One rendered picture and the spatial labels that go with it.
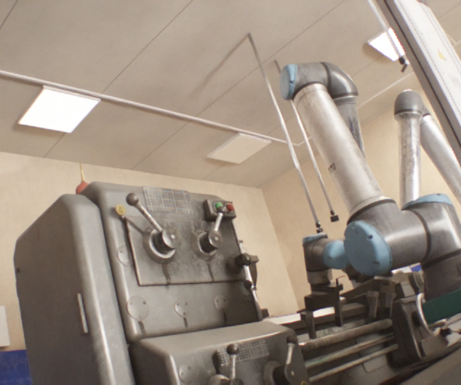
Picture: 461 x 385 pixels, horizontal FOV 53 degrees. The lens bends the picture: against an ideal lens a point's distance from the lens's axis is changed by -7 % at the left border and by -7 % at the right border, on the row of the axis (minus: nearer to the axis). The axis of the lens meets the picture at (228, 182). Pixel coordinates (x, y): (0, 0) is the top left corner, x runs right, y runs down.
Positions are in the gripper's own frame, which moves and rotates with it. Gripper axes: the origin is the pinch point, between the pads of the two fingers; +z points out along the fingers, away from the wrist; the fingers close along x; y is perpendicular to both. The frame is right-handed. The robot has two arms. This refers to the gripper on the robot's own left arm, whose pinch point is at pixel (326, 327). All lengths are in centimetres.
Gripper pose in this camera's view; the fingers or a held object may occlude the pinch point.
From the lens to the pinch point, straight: 180.8
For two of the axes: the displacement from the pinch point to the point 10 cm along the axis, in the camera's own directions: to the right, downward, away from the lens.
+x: -8.3, 1.4, -5.5
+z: 1.5, 9.9, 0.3
